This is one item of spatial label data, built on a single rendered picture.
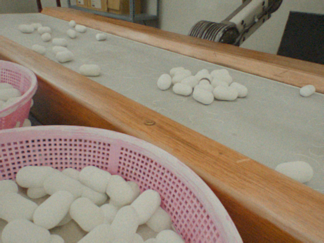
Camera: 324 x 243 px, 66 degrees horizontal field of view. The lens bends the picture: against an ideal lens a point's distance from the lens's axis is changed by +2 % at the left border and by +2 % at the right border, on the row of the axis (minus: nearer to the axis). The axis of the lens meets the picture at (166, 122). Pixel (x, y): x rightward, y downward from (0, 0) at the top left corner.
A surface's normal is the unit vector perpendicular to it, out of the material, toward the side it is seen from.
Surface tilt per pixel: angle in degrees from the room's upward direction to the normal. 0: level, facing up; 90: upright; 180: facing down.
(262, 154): 0
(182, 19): 90
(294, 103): 0
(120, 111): 0
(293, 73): 45
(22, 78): 72
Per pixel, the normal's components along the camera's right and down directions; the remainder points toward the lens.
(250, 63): -0.44, -0.39
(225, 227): -0.91, -0.16
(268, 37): -0.62, 0.34
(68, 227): 0.07, -0.87
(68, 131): 0.05, 0.25
